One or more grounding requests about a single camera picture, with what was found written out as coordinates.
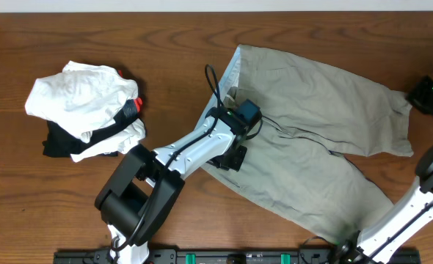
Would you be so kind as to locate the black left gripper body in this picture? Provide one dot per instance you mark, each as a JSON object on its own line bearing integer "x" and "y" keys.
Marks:
{"x": 233, "y": 158}

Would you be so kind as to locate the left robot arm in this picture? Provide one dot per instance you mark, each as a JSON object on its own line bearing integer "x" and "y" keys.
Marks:
{"x": 139, "y": 195}

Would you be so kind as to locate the black garment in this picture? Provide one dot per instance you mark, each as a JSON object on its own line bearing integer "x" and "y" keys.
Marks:
{"x": 60, "y": 144}

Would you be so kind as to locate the red garment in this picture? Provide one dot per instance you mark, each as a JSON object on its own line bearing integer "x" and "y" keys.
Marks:
{"x": 137, "y": 101}

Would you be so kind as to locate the white top garment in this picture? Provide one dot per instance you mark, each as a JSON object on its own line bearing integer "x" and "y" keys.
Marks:
{"x": 81, "y": 99}

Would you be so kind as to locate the khaki grey shorts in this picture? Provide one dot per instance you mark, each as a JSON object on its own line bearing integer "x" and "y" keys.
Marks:
{"x": 314, "y": 115}

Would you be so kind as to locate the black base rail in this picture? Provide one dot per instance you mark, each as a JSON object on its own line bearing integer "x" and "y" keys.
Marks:
{"x": 171, "y": 256}

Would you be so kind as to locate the white garment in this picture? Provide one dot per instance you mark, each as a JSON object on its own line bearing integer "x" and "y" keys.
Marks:
{"x": 81, "y": 99}
{"x": 121, "y": 142}

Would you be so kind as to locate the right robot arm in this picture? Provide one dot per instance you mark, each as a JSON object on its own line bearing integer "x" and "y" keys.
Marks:
{"x": 381, "y": 243}

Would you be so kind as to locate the white bottom garment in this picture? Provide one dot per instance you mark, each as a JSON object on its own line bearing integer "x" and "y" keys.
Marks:
{"x": 121, "y": 142}

